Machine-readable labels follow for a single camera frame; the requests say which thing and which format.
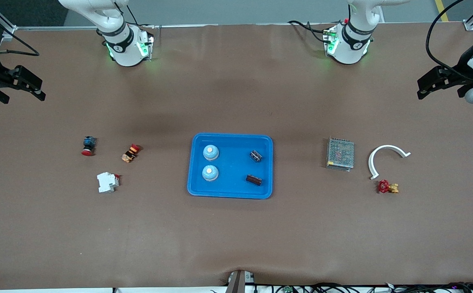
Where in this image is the light blue call bell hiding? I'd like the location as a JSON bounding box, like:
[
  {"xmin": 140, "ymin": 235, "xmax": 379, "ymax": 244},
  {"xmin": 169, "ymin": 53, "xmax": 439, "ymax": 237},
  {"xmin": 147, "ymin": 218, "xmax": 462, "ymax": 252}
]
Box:
[
  {"xmin": 202, "ymin": 165, "xmax": 219, "ymax": 182},
  {"xmin": 203, "ymin": 144, "xmax": 220, "ymax": 161}
]

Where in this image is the white curved plastic piece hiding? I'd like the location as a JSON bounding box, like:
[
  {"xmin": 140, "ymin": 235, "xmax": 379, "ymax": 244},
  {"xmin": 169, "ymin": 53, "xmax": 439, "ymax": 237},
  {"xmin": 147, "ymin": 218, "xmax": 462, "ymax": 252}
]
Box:
[{"xmin": 368, "ymin": 144, "xmax": 412, "ymax": 180}]

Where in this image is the metal mesh power supply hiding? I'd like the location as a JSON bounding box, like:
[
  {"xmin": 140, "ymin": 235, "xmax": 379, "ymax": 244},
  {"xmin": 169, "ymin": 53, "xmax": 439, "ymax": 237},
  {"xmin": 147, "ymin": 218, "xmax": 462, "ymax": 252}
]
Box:
[{"xmin": 326, "ymin": 137, "xmax": 355, "ymax": 172}]

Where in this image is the white circuit breaker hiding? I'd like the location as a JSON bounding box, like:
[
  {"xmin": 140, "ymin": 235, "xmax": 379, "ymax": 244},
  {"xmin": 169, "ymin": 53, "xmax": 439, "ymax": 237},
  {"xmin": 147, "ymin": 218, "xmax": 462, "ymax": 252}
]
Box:
[{"xmin": 96, "ymin": 172, "xmax": 120, "ymax": 193}]

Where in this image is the blue plastic tray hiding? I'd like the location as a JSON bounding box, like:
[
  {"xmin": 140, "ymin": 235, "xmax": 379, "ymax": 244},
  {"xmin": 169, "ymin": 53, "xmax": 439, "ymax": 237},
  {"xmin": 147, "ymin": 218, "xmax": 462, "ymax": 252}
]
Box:
[{"xmin": 187, "ymin": 133, "xmax": 274, "ymax": 200}]

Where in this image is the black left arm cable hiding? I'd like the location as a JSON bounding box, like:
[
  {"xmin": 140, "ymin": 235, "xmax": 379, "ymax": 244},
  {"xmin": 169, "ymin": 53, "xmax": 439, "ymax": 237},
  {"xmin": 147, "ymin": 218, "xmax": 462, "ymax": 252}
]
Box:
[{"xmin": 425, "ymin": 0, "xmax": 473, "ymax": 80}]

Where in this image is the red button blue switch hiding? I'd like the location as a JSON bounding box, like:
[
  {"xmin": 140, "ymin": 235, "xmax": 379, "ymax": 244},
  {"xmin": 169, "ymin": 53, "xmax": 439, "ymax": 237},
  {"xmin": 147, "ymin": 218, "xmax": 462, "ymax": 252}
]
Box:
[{"xmin": 81, "ymin": 136, "xmax": 97, "ymax": 157}]

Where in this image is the red handle brass valve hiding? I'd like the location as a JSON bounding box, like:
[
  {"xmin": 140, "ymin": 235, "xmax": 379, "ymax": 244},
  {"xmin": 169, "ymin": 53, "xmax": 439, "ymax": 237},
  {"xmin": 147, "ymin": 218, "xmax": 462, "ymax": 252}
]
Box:
[{"xmin": 378, "ymin": 179, "xmax": 399, "ymax": 194}]

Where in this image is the black right base cable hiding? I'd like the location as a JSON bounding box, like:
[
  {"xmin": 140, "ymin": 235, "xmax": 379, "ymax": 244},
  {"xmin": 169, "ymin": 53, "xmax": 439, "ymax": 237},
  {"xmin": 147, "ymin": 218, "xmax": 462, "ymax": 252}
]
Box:
[{"xmin": 114, "ymin": 2, "xmax": 155, "ymax": 29}]

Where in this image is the black base cable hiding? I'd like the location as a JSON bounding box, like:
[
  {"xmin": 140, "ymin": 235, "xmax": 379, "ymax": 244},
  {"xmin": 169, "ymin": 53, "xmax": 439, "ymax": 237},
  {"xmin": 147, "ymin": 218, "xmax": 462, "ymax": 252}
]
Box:
[
  {"xmin": 288, "ymin": 20, "xmax": 334, "ymax": 44},
  {"xmin": 114, "ymin": 2, "xmax": 155, "ymax": 29}
]

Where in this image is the red yellow button switch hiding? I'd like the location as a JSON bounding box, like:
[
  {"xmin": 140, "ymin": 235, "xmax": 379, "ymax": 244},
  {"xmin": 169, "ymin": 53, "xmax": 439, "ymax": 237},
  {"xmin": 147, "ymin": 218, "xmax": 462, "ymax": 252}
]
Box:
[{"xmin": 121, "ymin": 143, "xmax": 142, "ymax": 163}]

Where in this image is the black left base cable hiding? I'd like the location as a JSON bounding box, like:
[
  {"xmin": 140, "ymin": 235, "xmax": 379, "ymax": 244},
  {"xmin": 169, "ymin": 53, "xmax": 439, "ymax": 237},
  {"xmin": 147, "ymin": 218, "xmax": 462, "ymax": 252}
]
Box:
[{"xmin": 288, "ymin": 20, "xmax": 334, "ymax": 44}]

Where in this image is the black cable bundle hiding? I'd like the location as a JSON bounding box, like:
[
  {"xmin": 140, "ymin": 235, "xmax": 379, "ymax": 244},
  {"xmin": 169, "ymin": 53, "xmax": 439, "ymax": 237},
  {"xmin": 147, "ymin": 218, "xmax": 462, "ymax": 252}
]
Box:
[{"xmin": 210, "ymin": 282, "xmax": 473, "ymax": 293}]

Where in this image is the grey metal camera bracket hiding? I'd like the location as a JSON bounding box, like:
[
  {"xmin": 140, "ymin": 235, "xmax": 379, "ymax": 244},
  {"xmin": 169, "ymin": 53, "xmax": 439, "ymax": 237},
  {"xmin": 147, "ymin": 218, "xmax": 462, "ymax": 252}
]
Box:
[{"xmin": 225, "ymin": 270, "xmax": 255, "ymax": 293}]

